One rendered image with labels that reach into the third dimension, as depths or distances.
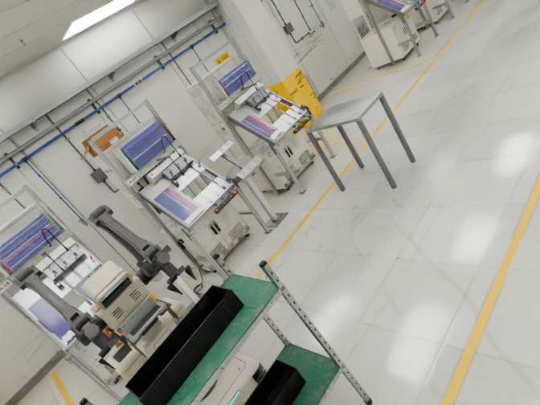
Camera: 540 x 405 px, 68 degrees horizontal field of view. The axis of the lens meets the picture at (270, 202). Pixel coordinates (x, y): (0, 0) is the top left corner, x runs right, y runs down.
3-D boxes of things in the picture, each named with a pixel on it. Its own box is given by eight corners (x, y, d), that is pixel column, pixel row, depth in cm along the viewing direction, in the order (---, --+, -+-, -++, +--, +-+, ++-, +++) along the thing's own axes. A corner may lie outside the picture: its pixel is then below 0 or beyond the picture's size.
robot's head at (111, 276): (87, 298, 212) (76, 286, 200) (117, 269, 223) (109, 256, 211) (105, 313, 208) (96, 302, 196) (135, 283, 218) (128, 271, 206)
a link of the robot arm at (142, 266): (103, 210, 220) (87, 222, 215) (102, 201, 208) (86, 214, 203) (162, 264, 220) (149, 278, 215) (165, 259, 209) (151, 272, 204)
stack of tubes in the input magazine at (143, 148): (173, 141, 433) (158, 120, 423) (139, 169, 409) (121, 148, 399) (169, 142, 443) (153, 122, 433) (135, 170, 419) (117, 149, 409)
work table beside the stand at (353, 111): (395, 189, 378) (357, 118, 348) (341, 191, 434) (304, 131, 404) (415, 160, 398) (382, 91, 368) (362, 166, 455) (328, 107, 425)
